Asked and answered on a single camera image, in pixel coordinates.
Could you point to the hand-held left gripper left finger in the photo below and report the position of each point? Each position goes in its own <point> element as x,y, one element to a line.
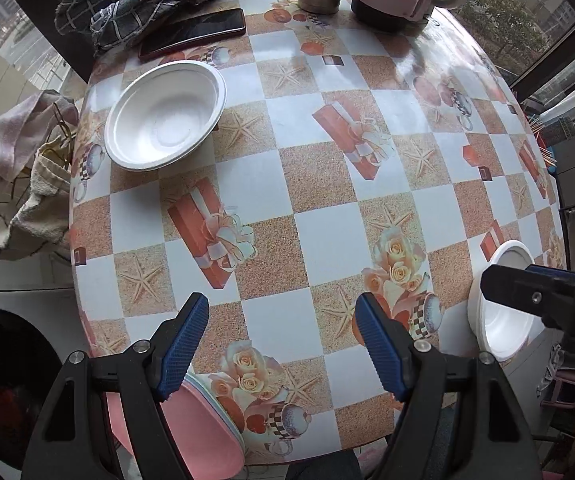
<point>182,350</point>

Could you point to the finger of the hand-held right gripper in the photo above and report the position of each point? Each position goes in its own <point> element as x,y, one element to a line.
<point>552,272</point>
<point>512,287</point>

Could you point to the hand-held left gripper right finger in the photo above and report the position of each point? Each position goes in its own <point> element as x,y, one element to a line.
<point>382,355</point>

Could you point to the white bowl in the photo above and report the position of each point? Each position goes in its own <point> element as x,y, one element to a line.
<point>167,115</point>
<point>502,325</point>

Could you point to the small brown stool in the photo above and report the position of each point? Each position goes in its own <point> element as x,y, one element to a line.
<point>562,391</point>

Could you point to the person's legs in jeans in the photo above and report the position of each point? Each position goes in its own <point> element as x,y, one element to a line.
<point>322,467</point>

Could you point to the bundle of wooden sticks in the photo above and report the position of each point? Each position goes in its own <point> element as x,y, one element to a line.
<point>542,142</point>

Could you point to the checked printed tablecloth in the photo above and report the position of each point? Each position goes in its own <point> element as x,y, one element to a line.
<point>317,240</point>

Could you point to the beige cloth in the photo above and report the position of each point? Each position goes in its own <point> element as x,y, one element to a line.
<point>42,195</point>

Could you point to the pink towel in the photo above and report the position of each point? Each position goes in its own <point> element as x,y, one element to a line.
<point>2,135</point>

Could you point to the black smartphone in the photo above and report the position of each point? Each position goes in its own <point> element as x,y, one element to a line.
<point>202,27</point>

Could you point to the dark checked cloth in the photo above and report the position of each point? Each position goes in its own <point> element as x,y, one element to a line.
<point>117,10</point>

